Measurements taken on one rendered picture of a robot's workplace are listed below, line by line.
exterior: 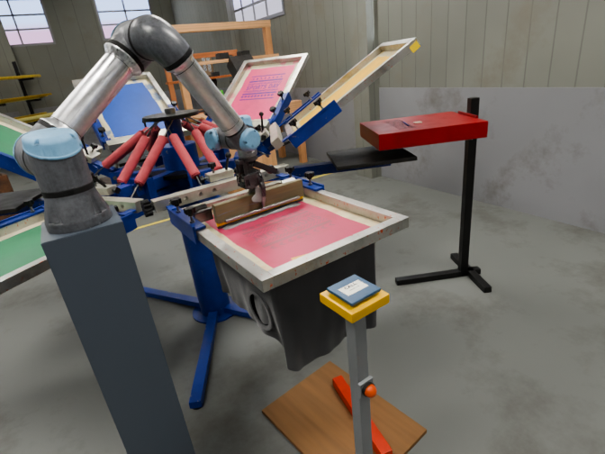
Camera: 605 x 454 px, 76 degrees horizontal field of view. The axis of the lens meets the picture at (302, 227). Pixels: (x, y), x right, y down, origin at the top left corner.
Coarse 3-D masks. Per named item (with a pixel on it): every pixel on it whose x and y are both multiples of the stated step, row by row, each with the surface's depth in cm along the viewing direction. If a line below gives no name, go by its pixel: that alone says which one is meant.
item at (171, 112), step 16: (176, 112) 222; (192, 112) 213; (176, 128) 218; (192, 144) 222; (176, 160) 219; (176, 176) 212; (192, 256) 244; (208, 256) 245; (192, 272) 251; (208, 272) 248; (208, 288) 252; (208, 304) 257; (224, 304) 262; (224, 320) 257
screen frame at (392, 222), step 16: (240, 192) 180; (304, 192) 177; (320, 192) 168; (352, 208) 152; (368, 208) 145; (384, 224) 130; (400, 224) 132; (208, 240) 134; (352, 240) 122; (368, 240) 125; (224, 256) 124; (240, 256) 120; (304, 256) 115; (320, 256) 115; (336, 256) 118; (240, 272) 116; (256, 272) 109; (272, 272) 108; (288, 272) 109; (304, 272) 113; (272, 288) 108
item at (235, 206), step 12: (300, 180) 167; (252, 192) 157; (276, 192) 161; (288, 192) 165; (300, 192) 168; (216, 204) 148; (228, 204) 150; (240, 204) 153; (252, 204) 156; (216, 216) 149; (228, 216) 151
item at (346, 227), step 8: (288, 208) 164; (296, 208) 163; (304, 208) 162; (312, 208) 161; (320, 208) 160; (272, 216) 158; (328, 216) 152; (336, 216) 151; (336, 224) 143; (344, 224) 143; (352, 224) 142; (360, 224) 141; (320, 232) 138; (328, 232) 138; (336, 232) 137; (344, 232) 136; (352, 232) 136; (320, 240) 133; (328, 240) 132; (336, 240) 132
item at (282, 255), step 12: (264, 216) 159; (216, 228) 153; (240, 228) 150; (240, 240) 140; (300, 240) 135; (312, 240) 134; (252, 252) 130; (264, 252) 129; (276, 252) 128; (288, 252) 127; (300, 252) 126; (276, 264) 120
